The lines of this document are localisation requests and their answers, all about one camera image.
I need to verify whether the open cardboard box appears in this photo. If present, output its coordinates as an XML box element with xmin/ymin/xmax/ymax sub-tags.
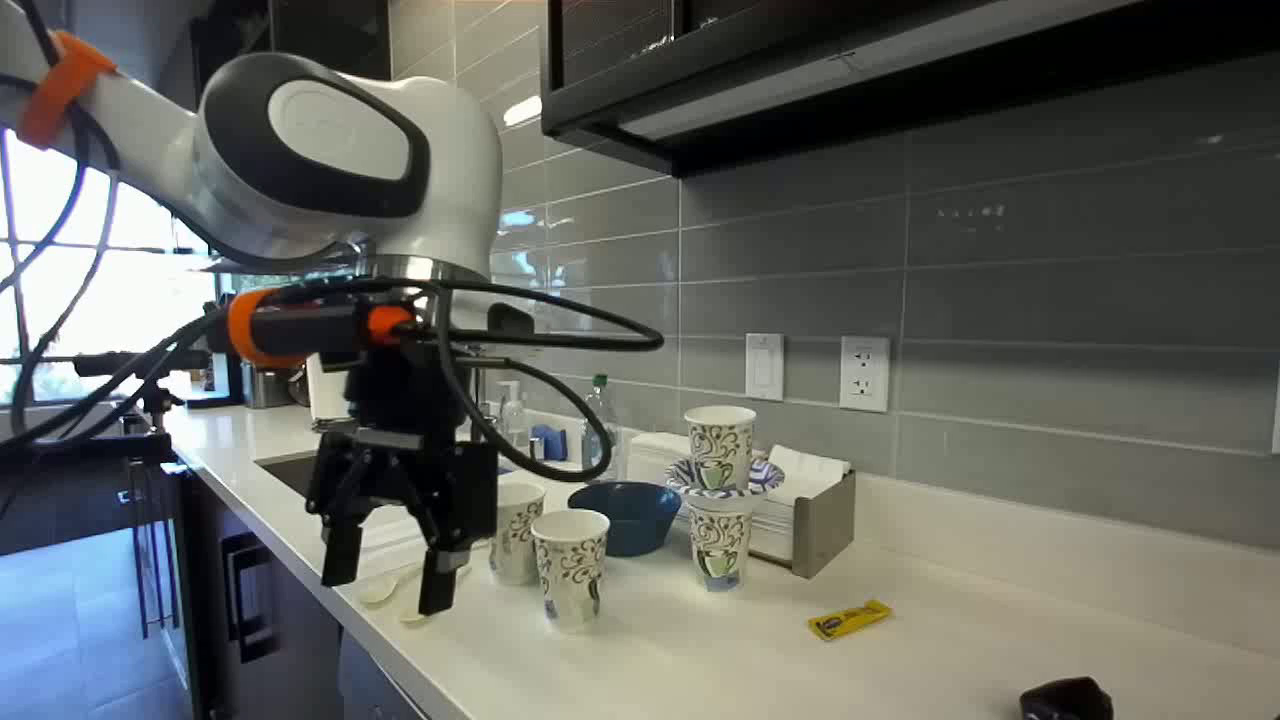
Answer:
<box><xmin>755</xmin><ymin>443</ymin><xmax>860</xmax><ymax>578</ymax></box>

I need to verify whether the patterned paper cup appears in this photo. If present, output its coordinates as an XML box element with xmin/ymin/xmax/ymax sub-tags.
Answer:
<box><xmin>681</xmin><ymin>405</ymin><xmax>760</xmax><ymax>497</ymax></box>
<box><xmin>484</xmin><ymin>470</ymin><xmax>547</xmax><ymax>588</ymax></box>
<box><xmin>682</xmin><ymin>486</ymin><xmax>760</xmax><ymax>596</ymax></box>
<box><xmin>526</xmin><ymin>504</ymin><xmax>614</xmax><ymax>635</ymax></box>

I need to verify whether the blue diamond patterned bowl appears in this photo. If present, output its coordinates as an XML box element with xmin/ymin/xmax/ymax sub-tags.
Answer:
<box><xmin>668</xmin><ymin>450</ymin><xmax>786</xmax><ymax>501</ymax></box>

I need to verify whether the black orange wrist camera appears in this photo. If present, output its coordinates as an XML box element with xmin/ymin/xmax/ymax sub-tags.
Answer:
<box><xmin>200</xmin><ymin>286</ymin><xmax>421</xmax><ymax>376</ymax></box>

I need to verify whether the black looped cable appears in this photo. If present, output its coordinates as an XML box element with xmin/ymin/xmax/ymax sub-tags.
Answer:
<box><xmin>426</xmin><ymin>277</ymin><xmax>668</xmax><ymax>486</ymax></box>

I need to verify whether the dark lower cabinet front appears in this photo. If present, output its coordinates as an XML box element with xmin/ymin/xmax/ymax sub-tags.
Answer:
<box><xmin>166</xmin><ymin>459</ymin><xmax>451</xmax><ymax>720</ymax></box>

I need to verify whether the clear soap bottle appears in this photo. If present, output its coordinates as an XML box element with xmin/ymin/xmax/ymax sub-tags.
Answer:
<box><xmin>579</xmin><ymin>369</ymin><xmax>618</xmax><ymax>476</ymax></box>

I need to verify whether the small black rounded object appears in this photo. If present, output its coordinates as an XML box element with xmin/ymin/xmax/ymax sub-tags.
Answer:
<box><xmin>1017</xmin><ymin>673</ymin><xmax>1116</xmax><ymax>720</ymax></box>

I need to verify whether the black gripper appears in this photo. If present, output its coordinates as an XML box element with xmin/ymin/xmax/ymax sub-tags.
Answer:
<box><xmin>301</xmin><ymin>340</ymin><xmax>501</xmax><ymax>621</ymax></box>

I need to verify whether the white wall switch plate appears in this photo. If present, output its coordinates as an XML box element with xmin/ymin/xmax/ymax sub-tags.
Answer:
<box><xmin>738</xmin><ymin>327</ymin><xmax>792</xmax><ymax>405</ymax></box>

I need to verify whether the kitchen sink basin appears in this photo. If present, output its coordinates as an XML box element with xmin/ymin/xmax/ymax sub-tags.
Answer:
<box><xmin>253</xmin><ymin>443</ymin><xmax>328</xmax><ymax>501</ymax></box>

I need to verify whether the dark overhead cabinet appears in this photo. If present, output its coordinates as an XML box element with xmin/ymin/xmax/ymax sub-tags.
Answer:
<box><xmin>535</xmin><ymin>0</ymin><xmax>1280</xmax><ymax>179</ymax></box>

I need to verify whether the yellow snack packet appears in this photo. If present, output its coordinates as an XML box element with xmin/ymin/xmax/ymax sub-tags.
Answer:
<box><xmin>803</xmin><ymin>596</ymin><xmax>895</xmax><ymax>644</ymax></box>

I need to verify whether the black equipment stand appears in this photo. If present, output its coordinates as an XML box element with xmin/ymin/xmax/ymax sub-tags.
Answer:
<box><xmin>0</xmin><ymin>408</ymin><xmax>186</xmax><ymax>561</ymax></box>

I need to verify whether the orange cable strap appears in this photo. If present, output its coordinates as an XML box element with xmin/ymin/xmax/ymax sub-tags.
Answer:
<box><xmin>13</xmin><ymin>28</ymin><xmax>120</xmax><ymax>153</ymax></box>

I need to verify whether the white wall outlet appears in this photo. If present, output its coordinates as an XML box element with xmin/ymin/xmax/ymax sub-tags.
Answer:
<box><xmin>837</xmin><ymin>333</ymin><xmax>895</xmax><ymax>414</ymax></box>

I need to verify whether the dark blue bowl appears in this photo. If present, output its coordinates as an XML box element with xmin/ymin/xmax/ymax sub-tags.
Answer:
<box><xmin>562</xmin><ymin>476</ymin><xmax>686</xmax><ymax>561</ymax></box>

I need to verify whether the black cable bundle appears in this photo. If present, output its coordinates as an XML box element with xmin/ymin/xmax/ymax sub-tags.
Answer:
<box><xmin>0</xmin><ymin>307</ymin><xmax>222</xmax><ymax>450</ymax></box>

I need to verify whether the blue sponge holder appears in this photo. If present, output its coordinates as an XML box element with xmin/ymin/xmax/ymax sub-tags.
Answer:
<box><xmin>526</xmin><ymin>423</ymin><xmax>571</xmax><ymax>466</ymax></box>

